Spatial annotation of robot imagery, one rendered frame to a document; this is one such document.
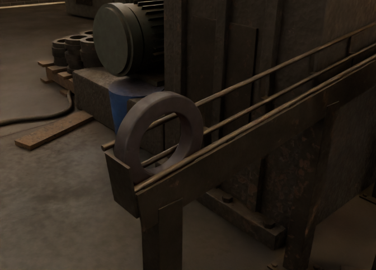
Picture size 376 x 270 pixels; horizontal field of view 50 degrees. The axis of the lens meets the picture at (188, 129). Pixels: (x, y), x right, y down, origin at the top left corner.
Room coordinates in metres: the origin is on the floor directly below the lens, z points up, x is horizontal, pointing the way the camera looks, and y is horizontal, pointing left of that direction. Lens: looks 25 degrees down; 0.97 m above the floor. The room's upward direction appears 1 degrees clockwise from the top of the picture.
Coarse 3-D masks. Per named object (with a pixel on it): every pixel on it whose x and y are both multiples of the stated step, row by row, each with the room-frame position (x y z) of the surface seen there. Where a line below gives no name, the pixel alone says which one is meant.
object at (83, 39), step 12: (72, 36) 2.73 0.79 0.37; (84, 36) 2.76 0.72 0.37; (60, 48) 2.79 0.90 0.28; (72, 48) 2.61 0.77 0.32; (84, 48) 2.43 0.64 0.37; (48, 60) 2.93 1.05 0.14; (60, 60) 2.78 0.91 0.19; (72, 60) 2.60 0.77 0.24; (84, 60) 2.44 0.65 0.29; (96, 60) 2.43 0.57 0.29; (48, 72) 2.89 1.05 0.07; (60, 72) 2.72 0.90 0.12; (60, 84) 2.73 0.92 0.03; (72, 84) 2.45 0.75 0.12
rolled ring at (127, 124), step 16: (160, 96) 0.65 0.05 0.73; (176, 96) 0.66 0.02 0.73; (128, 112) 0.63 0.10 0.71; (144, 112) 0.62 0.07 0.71; (160, 112) 0.64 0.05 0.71; (176, 112) 0.66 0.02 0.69; (192, 112) 0.69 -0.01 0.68; (128, 128) 0.60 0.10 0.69; (144, 128) 0.62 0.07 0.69; (192, 128) 0.69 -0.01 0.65; (128, 144) 0.59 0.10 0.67; (192, 144) 0.69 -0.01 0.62; (128, 160) 0.59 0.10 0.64; (176, 160) 0.68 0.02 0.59; (144, 176) 0.61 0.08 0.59
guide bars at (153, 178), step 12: (348, 72) 1.03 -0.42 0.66; (324, 84) 0.96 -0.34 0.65; (300, 96) 0.90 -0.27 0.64; (276, 108) 0.84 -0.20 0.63; (264, 120) 0.80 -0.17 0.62; (240, 132) 0.75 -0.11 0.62; (216, 144) 0.71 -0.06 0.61; (192, 156) 0.67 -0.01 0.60; (168, 168) 0.63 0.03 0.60; (156, 180) 0.61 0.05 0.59
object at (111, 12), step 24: (144, 0) 2.22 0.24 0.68; (96, 24) 2.18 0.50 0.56; (120, 24) 2.00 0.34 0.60; (144, 24) 2.06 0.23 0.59; (96, 48) 2.20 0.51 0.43; (120, 48) 2.01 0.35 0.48; (144, 48) 2.02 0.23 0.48; (72, 72) 2.36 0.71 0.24; (96, 72) 2.32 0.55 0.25; (120, 72) 2.03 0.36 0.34; (144, 72) 2.21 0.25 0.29; (96, 96) 2.14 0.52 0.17; (144, 144) 1.80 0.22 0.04
